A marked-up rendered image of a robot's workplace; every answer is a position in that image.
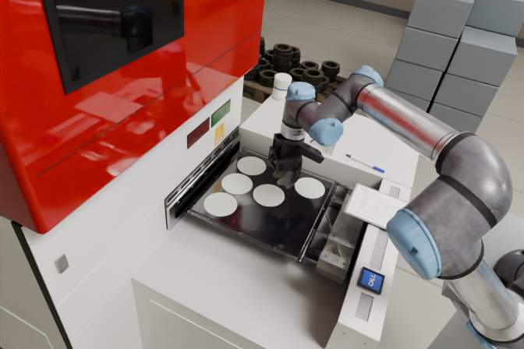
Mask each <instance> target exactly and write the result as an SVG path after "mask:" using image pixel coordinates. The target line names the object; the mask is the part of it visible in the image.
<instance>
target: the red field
mask: <svg viewBox="0 0 524 349"><path fill-rule="evenodd" d="M208 130H209V119H208V120H206V121H205V123H203V124H202V125H201V126H200V127H199V128H198V129H197V130H195V131H194V132H193V133H192V134H191V135H189V147H190V146H192V145H193V144H194V143H195V142H196V141H197V140H198V139H199V138H200V137H201V136H202V135H203V134H204V133H205V132H207V131H208Z"/></svg>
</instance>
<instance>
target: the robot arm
mask: <svg viewBox="0 0 524 349"><path fill-rule="evenodd" d="M383 85H384V83H383V80H382V78H381V77H380V76H379V75H378V73H377V72H376V71H374V70H373V69H372V68H371V67H369V66H366V65H364V66H361V67H360V68H359V69H357V70H356V71H355V72H354V73H352V74H351V75H350V76H349V78H348V79H347V80H346V81H345V82H344V83H342V84H341V85H340V86H339V87H338V88H337V89H336V90H335V91H333V92H332V93H331V94H330V95H329V96H328V97H327V98H326V99H325V100H323V101H322V102H321V103H320V104H318V103H317V102H316V101H315V100H314V98H315V89H314V87H313V86H312V85H310V84H309V83H304V82H295V83H291V84H290V85H289V86H288V89H287V93H286V96H285V106H284V111H283V116H282V120H281V130H280V133H275V134H274V139H273V145H272V146H270V149H269V155H268V160H269V161H270V163H271V166H272V167H273V169H274V171H275V173H274V174H273V176H274V178H280V179H279V180H278V181H277V184H278V185H285V187H286V189H290V188H291V187H292V186H294V184H295V183H296V182H297V181H298V180H299V177H300V175H301V169H302V165H303V159H302V156H301V155H303V156H304V157H307V158H309V159H311V160H313V161H315V162H317V163H318V164H321V163H322V161H323V160H324V156H323V155H322V153H321V152H320V151H319V150H318V149H316V148H315V147H313V146H311V145H309V144H307V143H304V140H305V137H306V133H308V134H309V136H310V138H311V139H314V140H315V141H316V142H317V143H318V144H320V145H321V146H331V145H334V144H335V143H337V141H339V140H340V136H342V134H343V132H344V127H343V125H342V123H343V122H345V121H346V120H347V119H348V118H349V117H350V116H351V115H352V114H354V113H355V112H356V111H357V110H359V111H361V112H362V113H364V114H365V115H366V116H367V117H369V118H370V119H372V120H373V121H375V122H376V123H377V124H378V125H380V126H381V127H383V128H384V129H386V130H387V131H389V132H390V133H391V134H392V135H394V136H395V137H397V138H398V139H400V140H401V141H402V142H403V143H405V144H406V145H408V146H409V147H411V148H412V149H414V150H415V151H416V152H417V153H419V154H420V155H422V156H423V157H425V158H426V159H428V161H430V162H431V163H432V164H434V169H435V171H436V172H437V173H438V174H439V175H440V176H439V177H437V178H436V179H435V180H434V181H433V182H431V183H430V184H429V185H428V186H427V187H426V188H425V189H424V190H423V191H422V192H420V193H419V194H418V195H417V196H416V197H415V198H413V199H412V200H411V201H410V202H409V203H407V204H406V205H405V206H404V207H403V208H401V209H399V210H398V211H397V212H396V214H395V215H394V216H393V217H392V218H391V219H390V220H389V221H388V222H387V224H386V232H387V234H388V237H389V238H390V240H391V242H392V244H393V245H394V246H395V247H396V249H397V250H398V251H399V252H400V254H401V256H402V257H403V258H404V260H405V261H406V262H407V263H408V264H409V265H410V266H411V267H412V268H413V269H414V270H415V271H416V273H417V274H419V275H420V276H421V277H422V278H423V279H424V280H431V279H433V278H437V279H439V280H444V281H445V283H446V284H447V285H448V286H449V287H450V288H451V289H452V290H453V291H454V292H455V294H456V295H457V296H458V297H459V299H460V300H461V301H462V302H463V304H464V305H465V306H466V307H467V308H468V310H469V320H468V321H467V322H466V326H467V328H468V330H469V331H470V333H471V334H472V335H473V336H474V337H475V338H476V339H477V340H478V341H479V342H480V343H481V344H482V345H483V346H484V347H485V348H486V349H524V249H516V250H513V251H511V252H509V253H507V254H505V255H504V256H503V257H502V258H501V259H500V261H499V262H498V264H497V268H496V273H495V272H494V271H493V270H492V268H491V267H490V265H489V263H488V262H487V261H486V260H485V258H484V251H485V248H484V244H483V240H482V237H483V236H484V235H485V234H486V233H487V232H488V231H489V230H491V229H492V228H493V227H494V226H495V225H497V224H498V223H499V222H500V221H501V220H502V219H503V218H504V217H505V216H506V214H507V213H508V211H509V209H510V207H511V204H512V197H513V187H512V179H511V175H510V173H509V170H508V168H507V166H506V164H505V162H504V161H503V159H502V158H501V156H500V155H499V153H498V152H497V151H496V150H495V149H494V148H493V147H492V146H491V145H490V144H489V143H488V142H487V141H485V140H484V139H482V138H480V137H479V136H477V135H475V134H474V133H472V132H458V131H457V130H455V129H453V128H452V127H450V126H449V125H446V124H444V123H443V122H441V121H440V120H438V119H436V118H435V117H433V116H431V115H429V114H427V113H426V112H425V111H423V110H421V109H419V108H418V107H416V106H414V105H413V104H410V103H409V102H408V101H406V100H404V99H402V98H401V97H399V96H397V95H396V94H394V93H392V92H391V91H389V90H387V89H385V88H383ZM270 155H271V156H270Z"/></svg>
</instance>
